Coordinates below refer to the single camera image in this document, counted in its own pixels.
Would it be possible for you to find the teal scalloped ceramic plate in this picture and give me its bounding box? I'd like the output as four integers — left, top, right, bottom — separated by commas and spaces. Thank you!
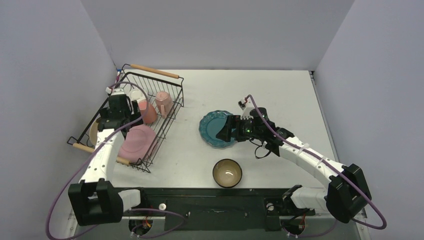
198, 110, 236, 149

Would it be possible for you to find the white cup with black rim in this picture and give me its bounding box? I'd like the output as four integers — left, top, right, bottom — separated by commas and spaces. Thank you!
129, 89, 146, 103

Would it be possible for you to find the cream and black small plate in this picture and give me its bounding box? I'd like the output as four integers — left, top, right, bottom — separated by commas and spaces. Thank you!
88, 117, 101, 147

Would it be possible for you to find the dark pink mug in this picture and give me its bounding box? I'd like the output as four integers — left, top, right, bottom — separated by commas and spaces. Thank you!
138, 100, 158, 125

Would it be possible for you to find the pink plastic plate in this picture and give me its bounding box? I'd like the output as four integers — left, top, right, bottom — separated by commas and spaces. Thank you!
118, 124, 157, 163

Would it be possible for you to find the black bowl cream inside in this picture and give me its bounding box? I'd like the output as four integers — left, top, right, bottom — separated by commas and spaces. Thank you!
212, 158, 243, 189

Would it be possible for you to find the light pink mug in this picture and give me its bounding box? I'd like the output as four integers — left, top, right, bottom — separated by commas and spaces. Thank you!
155, 91, 173, 119

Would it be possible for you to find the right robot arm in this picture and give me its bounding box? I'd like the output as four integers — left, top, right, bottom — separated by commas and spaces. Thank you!
216, 107, 372, 224

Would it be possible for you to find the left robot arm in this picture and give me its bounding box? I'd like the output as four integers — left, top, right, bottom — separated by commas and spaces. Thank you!
68, 92, 149, 226

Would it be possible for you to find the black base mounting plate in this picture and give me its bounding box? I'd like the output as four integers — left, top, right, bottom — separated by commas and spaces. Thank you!
123, 187, 322, 231

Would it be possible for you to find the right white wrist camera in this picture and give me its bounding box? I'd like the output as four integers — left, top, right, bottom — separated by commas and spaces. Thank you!
237, 97, 255, 120

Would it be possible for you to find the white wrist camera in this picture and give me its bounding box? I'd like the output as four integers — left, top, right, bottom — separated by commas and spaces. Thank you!
237, 97, 255, 120
105, 86, 126, 97

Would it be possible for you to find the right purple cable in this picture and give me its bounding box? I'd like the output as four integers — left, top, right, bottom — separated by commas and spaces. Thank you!
245, 94, 388, 238

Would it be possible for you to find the purple cable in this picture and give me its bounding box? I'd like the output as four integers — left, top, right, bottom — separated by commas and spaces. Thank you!
45, 81, 186, 240
245, 94, 388, 238

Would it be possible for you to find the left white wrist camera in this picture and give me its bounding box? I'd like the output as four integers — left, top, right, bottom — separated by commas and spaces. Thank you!
105, 86, 126, 97

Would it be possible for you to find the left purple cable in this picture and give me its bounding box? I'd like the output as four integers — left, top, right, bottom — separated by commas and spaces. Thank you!
45, 81, 186, 240

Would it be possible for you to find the black wire dish rack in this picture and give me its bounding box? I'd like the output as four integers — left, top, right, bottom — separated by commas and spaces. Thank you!
67, 69, 184, 173

